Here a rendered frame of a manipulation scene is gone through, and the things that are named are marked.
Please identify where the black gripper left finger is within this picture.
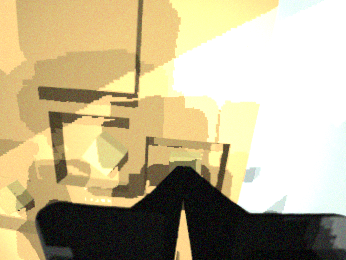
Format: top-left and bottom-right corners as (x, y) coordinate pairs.
(35, 166), (185, 260)

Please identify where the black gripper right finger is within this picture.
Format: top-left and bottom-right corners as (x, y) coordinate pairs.
(183, 166), (346, 260)

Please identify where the yellow square block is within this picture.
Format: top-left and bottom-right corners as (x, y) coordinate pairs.
(169, 151), (202, 175)
(82, 131), (128, 176)
(0, 179), (34, 216)

